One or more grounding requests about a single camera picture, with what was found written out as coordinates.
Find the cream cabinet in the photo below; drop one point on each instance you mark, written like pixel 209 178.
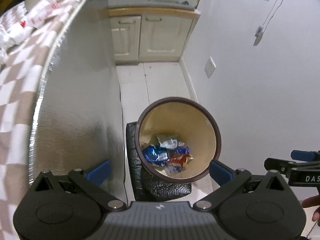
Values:
pixel 150 37

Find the purple snack packet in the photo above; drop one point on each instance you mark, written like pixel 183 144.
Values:
pixel 183 149

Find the beige bin with brown rim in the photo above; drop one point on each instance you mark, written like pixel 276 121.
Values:
pixel 200 130

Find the white wall socket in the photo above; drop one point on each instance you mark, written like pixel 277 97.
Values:
pixel 210 67

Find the white plastic bag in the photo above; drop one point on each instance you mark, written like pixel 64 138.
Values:
pixel 168 141

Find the red box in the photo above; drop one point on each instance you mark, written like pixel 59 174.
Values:
pixel 178 160

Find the white wrapper with red print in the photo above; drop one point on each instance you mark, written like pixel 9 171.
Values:
pixel 42 11

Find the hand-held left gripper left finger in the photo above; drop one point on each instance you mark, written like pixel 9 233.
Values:
pixel 98 173

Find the crushed blue can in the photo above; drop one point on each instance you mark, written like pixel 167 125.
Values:
pixel 153 155

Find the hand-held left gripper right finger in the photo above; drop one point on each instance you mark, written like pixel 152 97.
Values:
pixel 220 173

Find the black textured mat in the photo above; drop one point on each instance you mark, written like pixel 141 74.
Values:
pixel 162 188

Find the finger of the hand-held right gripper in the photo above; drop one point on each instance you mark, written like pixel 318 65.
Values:
pixel 280 163
pixel 302 155

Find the brown white checkered tablecloth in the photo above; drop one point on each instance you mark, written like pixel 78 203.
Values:
pixel 15 80

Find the person's right hand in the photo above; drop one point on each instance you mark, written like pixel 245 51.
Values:
pixel 311 202

